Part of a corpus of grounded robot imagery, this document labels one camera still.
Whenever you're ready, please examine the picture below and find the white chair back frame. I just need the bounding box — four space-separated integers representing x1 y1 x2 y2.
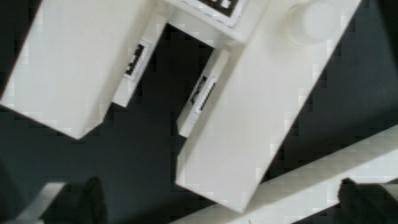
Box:
0 0 363 211

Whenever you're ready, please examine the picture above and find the white U-shaped fence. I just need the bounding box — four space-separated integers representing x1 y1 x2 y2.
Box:
169 125 398 224

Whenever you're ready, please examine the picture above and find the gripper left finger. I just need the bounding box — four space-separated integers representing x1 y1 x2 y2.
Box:
13 177 109 224

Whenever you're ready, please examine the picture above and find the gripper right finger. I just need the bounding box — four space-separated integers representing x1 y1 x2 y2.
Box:
333 178 398 224

